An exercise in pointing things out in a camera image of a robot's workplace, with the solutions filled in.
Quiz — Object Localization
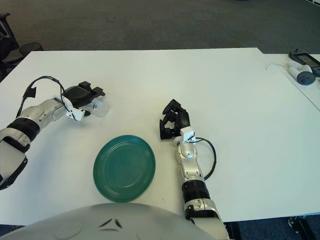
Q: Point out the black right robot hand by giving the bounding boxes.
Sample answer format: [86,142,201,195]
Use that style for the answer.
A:
[159,99,191,141]

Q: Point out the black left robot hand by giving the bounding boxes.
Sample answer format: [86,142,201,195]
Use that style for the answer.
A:
[61,81,106,117]

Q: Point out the clear plastic bottle blue cap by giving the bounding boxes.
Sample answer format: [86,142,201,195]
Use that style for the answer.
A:
[84,96,112,119]

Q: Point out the green round plate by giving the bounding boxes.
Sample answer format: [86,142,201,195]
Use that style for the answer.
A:
[92,135,156,203]

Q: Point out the black office chair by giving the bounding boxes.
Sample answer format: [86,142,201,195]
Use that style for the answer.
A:
[0,12,25,81]

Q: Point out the white grey VR controller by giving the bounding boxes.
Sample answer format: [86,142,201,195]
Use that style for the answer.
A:
[287,64,316,87]

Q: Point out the grey robot torso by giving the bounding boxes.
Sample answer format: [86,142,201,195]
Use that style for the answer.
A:
[0,202,218,240]

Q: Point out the dark handheld screen device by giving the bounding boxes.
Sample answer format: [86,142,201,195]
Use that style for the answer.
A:
[288,48,320,76]

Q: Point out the black table leg base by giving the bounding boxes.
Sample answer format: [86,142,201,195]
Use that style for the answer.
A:
[287,216,320,240]

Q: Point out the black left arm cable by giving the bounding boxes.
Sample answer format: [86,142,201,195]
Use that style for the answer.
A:
[16,76,72,118]

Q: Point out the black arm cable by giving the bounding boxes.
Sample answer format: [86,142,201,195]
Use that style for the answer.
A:
[16,76,72,118]
[194,136,217,181]

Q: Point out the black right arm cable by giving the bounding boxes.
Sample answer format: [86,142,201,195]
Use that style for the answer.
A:
[194,136,217,181]

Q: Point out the white controller strap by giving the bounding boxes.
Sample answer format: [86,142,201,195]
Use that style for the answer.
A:
[265,62,288,72]

